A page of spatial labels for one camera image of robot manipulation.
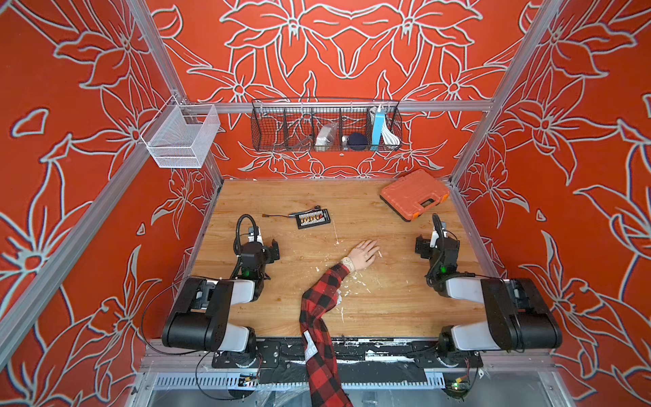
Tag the beige strap wristwatch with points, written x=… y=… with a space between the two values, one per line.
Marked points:
x=348 y=263

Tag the orange plastic tool case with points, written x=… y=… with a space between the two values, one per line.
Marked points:
x=412 y=195

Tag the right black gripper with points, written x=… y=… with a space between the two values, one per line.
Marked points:
x=425 y=244

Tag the grey white packet in basket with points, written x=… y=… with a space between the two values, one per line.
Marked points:
x=326 y=137

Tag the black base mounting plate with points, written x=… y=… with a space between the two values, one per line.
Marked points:
x=275 y=351

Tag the red black plaid sleeve forearm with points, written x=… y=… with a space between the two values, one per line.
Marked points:
x=319 y=354

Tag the black wire mesh basket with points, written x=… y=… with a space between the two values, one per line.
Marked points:
x=292 y=124

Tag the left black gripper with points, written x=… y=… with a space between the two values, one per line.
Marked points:
x=269 y=253

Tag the clear plastic wall bin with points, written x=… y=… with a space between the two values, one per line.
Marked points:
x=179 y=140

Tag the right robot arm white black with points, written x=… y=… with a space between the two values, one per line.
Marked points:
x=517 y=317

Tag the dark blue round object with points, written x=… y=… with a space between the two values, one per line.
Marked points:
x=357 y=142

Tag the light blue box in basket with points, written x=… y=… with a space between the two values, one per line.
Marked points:
x=378 y=122

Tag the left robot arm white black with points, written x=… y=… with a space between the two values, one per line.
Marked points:
x=199 y=319

